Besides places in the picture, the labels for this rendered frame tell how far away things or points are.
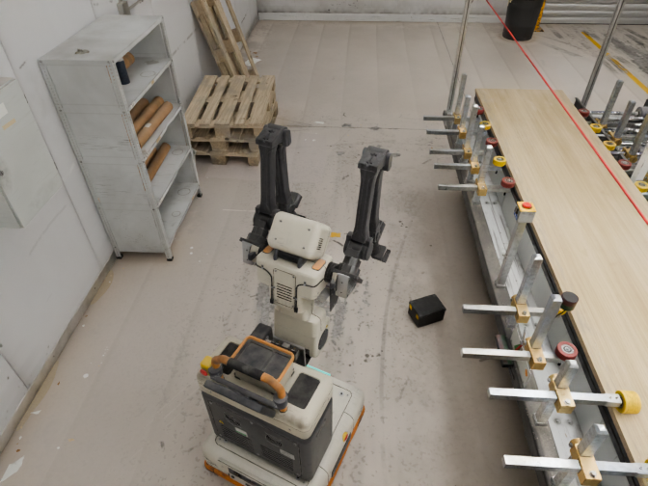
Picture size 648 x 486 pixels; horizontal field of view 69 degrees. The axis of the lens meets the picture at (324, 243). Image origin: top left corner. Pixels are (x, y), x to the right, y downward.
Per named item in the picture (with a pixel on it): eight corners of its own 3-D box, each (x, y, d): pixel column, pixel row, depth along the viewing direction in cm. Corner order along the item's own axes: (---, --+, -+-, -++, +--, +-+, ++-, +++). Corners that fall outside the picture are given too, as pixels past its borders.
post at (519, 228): (496, 288, 246) (519, 221, 216) (494, 282, 250) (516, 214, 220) (504, 288, 246) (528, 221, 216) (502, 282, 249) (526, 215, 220)
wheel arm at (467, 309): (462, 314, 217) (464, 309, 215) (461, 309, 220) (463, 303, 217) (558, 319, 215) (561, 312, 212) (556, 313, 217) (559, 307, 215)
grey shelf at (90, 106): (117, 258, 369) (36, 60, 267) (155, 193, 437) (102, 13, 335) (172, 261, 366) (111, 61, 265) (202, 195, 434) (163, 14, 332)
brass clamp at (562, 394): (554, 413, 169) (559, 405, 166) (544, 380, 179) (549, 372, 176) (573, 414, 169) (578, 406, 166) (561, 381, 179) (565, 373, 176)
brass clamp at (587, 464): (579, 485, 150) (584, 478, 147) (565, 444, 161) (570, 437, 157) (598, 486, 150) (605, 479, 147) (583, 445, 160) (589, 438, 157)
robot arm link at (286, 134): (260, 127, 188) (284, 133, 185) (268, 121, 192) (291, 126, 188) (271, 211, 218) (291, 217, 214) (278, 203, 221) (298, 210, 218)
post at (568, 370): (530, 434, 194) (569, 366, 163) (528, 425, 197) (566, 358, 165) (539, 434, 194) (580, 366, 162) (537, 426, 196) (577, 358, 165)
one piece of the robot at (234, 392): (288, 425, 186) (271, 418, 166) (215, 391, 198) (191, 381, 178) (300, 397, 190) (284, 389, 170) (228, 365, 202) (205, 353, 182)
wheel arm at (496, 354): (461, 359, 199) (463, 353, 196) (460, 352, 201) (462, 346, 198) (567, 364, 196) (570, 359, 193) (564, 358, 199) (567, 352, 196)
